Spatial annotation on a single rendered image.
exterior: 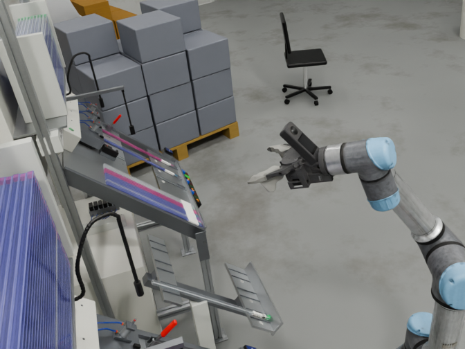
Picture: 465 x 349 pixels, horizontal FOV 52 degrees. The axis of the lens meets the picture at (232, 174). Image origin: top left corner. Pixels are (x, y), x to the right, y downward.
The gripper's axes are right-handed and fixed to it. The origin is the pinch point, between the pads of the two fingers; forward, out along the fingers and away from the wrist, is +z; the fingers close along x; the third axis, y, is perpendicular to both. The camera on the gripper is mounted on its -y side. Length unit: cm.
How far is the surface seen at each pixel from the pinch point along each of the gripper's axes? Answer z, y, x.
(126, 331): 28, 17, -43
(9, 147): 26, -37, -39
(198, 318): 50, 60, -7
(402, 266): 18, 161, 115
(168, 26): 166, -1, 208
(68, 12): 319, -35, 272
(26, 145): 24, -35, -37
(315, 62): 118, 102, 328
